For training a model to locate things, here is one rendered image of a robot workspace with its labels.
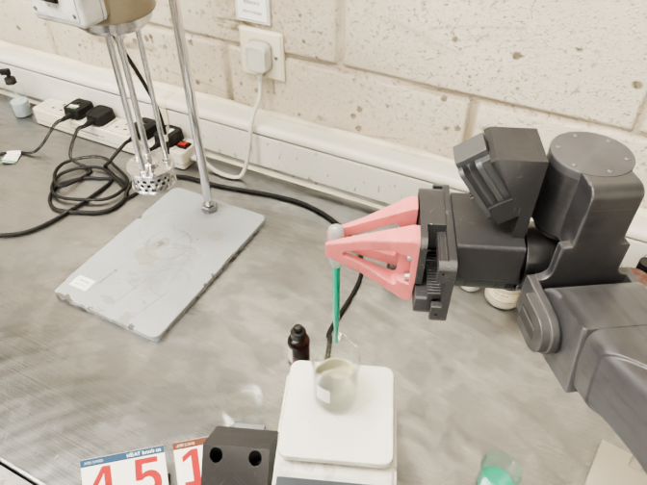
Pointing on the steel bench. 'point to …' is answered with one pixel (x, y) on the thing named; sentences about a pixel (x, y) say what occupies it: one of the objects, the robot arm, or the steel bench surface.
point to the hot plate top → (301, 375)
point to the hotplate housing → (337, 464)
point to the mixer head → (97, 14)
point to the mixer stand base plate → (160, 263)
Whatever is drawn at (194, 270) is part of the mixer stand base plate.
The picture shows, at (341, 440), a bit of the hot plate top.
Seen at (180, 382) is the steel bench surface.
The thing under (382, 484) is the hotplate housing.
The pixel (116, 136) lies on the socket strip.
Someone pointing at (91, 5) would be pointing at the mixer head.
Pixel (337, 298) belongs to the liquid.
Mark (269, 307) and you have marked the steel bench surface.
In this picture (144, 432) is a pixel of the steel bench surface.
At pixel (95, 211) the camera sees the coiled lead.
